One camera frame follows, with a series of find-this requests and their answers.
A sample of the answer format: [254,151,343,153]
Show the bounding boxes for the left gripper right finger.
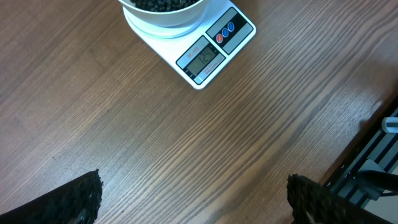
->
[287,174,388,224]

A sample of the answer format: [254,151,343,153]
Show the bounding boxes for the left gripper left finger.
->
[1,169,103,224]

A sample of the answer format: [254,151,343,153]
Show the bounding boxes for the white digital kitchen scale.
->
[123,1,256,90]

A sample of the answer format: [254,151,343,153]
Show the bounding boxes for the black beans in bowl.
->
[131,0,198,12]

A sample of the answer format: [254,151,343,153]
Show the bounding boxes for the white bowl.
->
[119,0,210,27]

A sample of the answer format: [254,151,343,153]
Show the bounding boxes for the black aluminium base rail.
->
[322,105,398,206]

